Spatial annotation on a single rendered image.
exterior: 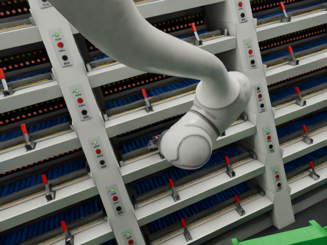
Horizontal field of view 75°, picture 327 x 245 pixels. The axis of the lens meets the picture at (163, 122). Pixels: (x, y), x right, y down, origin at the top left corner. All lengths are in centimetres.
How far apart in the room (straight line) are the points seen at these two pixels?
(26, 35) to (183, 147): 64
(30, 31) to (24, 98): 22
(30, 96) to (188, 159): 58
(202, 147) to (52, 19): 64
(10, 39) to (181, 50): 65
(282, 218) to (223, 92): 87
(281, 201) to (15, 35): 126
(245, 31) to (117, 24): 81
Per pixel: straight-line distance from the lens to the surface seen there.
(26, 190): 96
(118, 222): 92
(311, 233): 94
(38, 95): 83
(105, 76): 81
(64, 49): 82
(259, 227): 124
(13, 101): 85
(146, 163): 86
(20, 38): 87
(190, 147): 45
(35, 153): 85
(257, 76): 101
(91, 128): 80
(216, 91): 48
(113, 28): 24
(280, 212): 122
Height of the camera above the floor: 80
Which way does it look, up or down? 9 degrees down
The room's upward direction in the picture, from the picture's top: 17 degrees counter-clockwise
